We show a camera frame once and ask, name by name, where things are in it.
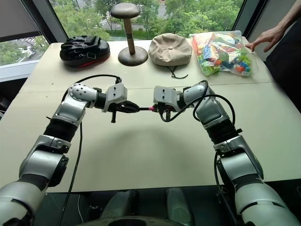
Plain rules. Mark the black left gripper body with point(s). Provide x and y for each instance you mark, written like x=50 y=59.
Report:
x=118 y=108

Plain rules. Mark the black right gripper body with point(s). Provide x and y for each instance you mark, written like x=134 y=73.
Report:
x=169 y=108

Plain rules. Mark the pink marker cap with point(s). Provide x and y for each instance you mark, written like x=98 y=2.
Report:
x=152 y=108

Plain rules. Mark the black marker pen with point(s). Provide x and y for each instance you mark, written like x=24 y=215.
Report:
x=144 y=108

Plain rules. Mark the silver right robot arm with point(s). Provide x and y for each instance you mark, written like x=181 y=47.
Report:
x=211 y=110

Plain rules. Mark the person's bare forearm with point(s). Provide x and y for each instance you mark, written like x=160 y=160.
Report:
x=292 y=16

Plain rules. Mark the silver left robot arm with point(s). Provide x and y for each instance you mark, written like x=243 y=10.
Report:
x=70 y=110

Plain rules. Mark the person's bare hand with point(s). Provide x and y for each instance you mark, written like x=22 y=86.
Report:
x=268 y=36

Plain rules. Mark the beige cloth hat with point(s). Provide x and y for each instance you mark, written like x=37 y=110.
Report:
x=169 y=49

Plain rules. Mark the black boxing focus mitt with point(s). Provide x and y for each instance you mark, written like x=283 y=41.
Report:
x=84 y=53

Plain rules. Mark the brown wooden hat stand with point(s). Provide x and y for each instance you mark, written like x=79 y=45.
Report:
x=130 y=35

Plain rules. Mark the clear bag of colourful toys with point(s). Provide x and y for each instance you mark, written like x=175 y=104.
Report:
x=221 y=54

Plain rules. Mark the dark grey rounded shape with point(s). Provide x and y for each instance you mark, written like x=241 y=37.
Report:
x=120 y=203
x=179 y=204

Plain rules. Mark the person's black clothing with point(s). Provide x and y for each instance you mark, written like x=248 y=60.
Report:
x=289 y=68

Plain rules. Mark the grey roller blind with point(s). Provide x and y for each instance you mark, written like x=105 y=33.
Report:
x=16 y=16

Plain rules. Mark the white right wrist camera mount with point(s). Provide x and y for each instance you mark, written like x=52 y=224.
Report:
x=164 y=94

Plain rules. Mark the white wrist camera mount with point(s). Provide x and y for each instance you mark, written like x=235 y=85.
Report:
x=164 y=94
x=116 y=93

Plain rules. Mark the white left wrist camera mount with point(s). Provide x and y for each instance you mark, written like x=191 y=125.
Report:
x=116 y=93

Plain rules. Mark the dark window frame post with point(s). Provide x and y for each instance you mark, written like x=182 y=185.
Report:
x=251 y=16
x=49 y=18

